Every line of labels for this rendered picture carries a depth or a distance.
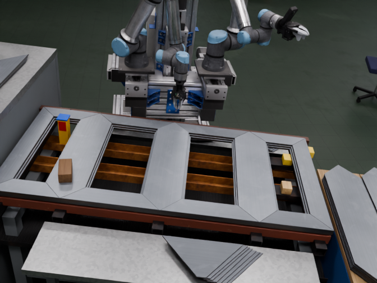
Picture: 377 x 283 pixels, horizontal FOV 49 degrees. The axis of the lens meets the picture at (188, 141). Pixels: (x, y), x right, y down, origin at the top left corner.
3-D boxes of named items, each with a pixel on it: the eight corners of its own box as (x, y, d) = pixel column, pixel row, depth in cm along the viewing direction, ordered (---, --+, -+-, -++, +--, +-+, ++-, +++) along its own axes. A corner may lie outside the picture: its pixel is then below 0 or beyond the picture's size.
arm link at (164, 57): (162, 57, 241) (179, 62, 238) (153, 64, 232) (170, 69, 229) (164, 45, 237) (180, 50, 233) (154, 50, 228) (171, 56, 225)
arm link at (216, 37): (202, 50, 262) (205, 29, 254) (219, 47, 268) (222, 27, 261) (212, 57, 254) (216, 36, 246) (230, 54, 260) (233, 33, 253)
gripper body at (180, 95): (170, 100, 237) (173, 81, 230) (172, 93, 244) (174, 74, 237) (184, 101, 237) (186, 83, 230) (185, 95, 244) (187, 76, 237)
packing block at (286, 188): (290, 195, 210) (292, 188, 207) (281, 194, 210) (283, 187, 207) (289, 187, 215) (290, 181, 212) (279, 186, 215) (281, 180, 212)
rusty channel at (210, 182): (318, 205, 220) (321, 198, 218) (11, 168, 219) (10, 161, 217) (316, 195, 227) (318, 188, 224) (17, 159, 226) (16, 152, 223)
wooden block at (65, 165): (72, 182, 190) (71, 174, 188) (58, 183, 189) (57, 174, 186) (72, 166, 200) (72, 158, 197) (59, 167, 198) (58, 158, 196)
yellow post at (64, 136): (68, 150, 237) (66, 121, 226) (60, 149, 237) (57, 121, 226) (71, 145, 241) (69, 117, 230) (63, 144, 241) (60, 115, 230)
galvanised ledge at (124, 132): (307, 160, 258) (308, 157, 256) (101, 136, 257) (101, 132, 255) (301, 142, 274) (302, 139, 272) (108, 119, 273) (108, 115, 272)
